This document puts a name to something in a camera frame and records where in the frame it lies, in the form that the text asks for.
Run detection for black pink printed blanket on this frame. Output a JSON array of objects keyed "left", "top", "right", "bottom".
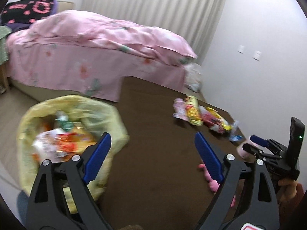
[{"left": 1, "top": 0, "right": 57, "bottom": 25}]

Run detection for green checked cloth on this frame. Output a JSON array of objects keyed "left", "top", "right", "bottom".
[{"left": 0, "top": 26, "right": 12, "bottom": 66}]

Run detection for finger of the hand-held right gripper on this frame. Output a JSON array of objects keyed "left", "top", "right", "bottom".
[
  {"left": 242, "top": 142, "right": 282, "bottom": 164},
  {"left": 249, "top": 135, "right": 287, "bottom": 152}
]

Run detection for pink cup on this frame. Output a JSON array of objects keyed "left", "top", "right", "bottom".
[{"left": 236, "top": 142, "right": 258, "bottom": 161}]

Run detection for white pleated curtain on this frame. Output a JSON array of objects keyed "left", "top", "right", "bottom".
[{"left": 80, "top": 0, "right": 231, "bottom": 65}]

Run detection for yellow green snack packet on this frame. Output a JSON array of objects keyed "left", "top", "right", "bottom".
[{"left": 185, "top": 95, "right": 204, "bottom": 126}]

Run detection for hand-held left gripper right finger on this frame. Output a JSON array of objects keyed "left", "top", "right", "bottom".
[{"left": 193, "top": 132, "right": 281, "bottom": 230}]

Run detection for yellow plastic bag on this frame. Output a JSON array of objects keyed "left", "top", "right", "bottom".
[{"left": 17, "top": 95, "right": 130, "bottom": 200}]

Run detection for white plastic bag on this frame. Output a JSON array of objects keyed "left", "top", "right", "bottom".
[{"left": 185, "top": 63, "right": 202, "bottom": 93}]

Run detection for blue white wrapper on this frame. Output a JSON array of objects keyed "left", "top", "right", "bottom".
[{"left": 228, "top": 121, "right": 245, "bottom": 142}]

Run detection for person's right forearm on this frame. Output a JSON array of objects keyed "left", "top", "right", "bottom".
[{"left": 278, "top": 183, "right": 305, "bottom": 219}]

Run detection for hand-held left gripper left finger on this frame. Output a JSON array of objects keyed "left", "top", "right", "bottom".
[{"left": 25, "top": 132, "right": 113, "bottom": 230}]

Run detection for beige headboard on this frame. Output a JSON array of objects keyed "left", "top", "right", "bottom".
[{"left": 56, "top": 1, "right": 75, "bottom": 12}]

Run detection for yellow long wrapper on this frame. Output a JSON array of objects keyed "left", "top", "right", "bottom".
[{"left": 207, "top": 107, "right": 233, "bottom": 134}]

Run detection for pink floral duvet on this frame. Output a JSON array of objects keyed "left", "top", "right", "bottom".
[{"left": 29, "top": 10, "right": 198, "bottom": 67}]

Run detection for pink caterpillar toy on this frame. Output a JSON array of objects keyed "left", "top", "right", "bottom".
[{"left": 197, "top": 163, "right": 237, "bottom": 208}]

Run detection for person's leg in blue jeans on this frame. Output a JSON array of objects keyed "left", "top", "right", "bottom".
[{"left": 17, "top": 192, "right": 30, "bottom": 227}]

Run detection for green white milk carton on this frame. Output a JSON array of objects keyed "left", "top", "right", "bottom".
[{"left": 55, "top": 110, "right": 75, "bottom": 131}]

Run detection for person's right hand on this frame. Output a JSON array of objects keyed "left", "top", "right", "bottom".
[{"left": 277, "top": 178, "right": 299, "bottom": 200}]

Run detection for bed with pink floral sheet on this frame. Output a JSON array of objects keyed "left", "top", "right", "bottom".
[{"left": 6, "top": 30, "right": 193, "bottom": 102}]

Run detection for trash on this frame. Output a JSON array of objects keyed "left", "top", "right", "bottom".
[{"left": 32, "top": 125, "right": 96, "bottom": 163}]

